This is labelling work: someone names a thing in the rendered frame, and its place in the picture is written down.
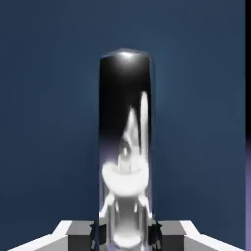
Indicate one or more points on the dark blue cabinet door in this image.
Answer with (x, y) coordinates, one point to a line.
(49, 117)

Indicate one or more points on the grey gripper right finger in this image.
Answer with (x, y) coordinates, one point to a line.
(172, 235)

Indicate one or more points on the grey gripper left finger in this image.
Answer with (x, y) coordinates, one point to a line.
(78, 235)

